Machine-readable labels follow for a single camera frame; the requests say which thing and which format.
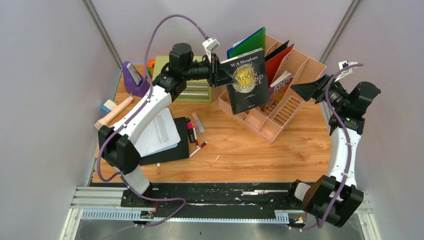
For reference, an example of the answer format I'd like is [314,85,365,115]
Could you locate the grey phone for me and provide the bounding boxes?
[126,62,142,86]

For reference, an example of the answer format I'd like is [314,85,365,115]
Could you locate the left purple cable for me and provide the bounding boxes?
[96,14,213,229]

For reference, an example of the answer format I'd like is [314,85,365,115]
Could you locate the pink highlighter marker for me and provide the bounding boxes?
[186,119,196,143]

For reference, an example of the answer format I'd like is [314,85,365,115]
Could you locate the black Moon and Sixpence book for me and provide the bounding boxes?
[221,48,270,115]

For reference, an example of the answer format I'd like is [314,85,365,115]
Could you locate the orange tipped pen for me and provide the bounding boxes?
[156,162,162,174]

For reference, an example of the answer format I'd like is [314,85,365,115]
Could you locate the clipboard with white papers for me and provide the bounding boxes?
[134,108,181,157]

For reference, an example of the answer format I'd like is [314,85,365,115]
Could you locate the black mounting base plate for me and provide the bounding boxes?
[120,182,306,220]

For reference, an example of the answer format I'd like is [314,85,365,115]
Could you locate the red folder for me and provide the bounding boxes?
[265,40,294,86]

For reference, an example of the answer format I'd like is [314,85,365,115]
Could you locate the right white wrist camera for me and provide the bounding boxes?
[338,60,358,75]

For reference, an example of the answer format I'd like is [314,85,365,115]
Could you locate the green drawer cabinet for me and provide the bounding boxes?
[152,55,213,103]

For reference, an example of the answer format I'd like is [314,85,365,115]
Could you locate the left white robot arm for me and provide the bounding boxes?
[98,38,233,207]

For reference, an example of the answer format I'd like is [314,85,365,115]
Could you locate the purple phone stand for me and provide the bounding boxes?
[122,61,150,98]

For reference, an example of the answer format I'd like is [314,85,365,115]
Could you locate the purple Roald Dahl book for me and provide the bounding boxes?
[260,70,294,112]

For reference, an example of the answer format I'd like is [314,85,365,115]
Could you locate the purple cable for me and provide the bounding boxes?
[291,62,365,232]
[96,14,213,229]

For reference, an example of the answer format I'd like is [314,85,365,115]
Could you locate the black notebook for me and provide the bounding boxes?
[139,116,190,166]

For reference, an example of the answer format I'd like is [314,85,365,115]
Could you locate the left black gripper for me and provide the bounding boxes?
[182,53,237,88]

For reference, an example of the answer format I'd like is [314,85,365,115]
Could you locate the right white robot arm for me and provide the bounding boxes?
[285,75,381,228]

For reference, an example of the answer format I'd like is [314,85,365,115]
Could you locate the orange tape dispenser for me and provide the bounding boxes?
[146,59,156,79]

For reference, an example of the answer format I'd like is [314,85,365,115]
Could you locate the red white pen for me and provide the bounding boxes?
[189,141,208,158]

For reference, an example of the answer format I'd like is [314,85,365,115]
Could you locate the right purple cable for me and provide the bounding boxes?
[291,62,365,232]

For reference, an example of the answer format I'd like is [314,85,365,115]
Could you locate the blue folder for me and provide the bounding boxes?
[226,27,265,61]

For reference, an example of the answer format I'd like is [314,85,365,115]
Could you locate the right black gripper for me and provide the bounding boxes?
[290,73,349,110]

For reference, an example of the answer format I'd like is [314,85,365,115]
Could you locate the aluminium frame rail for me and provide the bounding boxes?
[59,186,379,240]

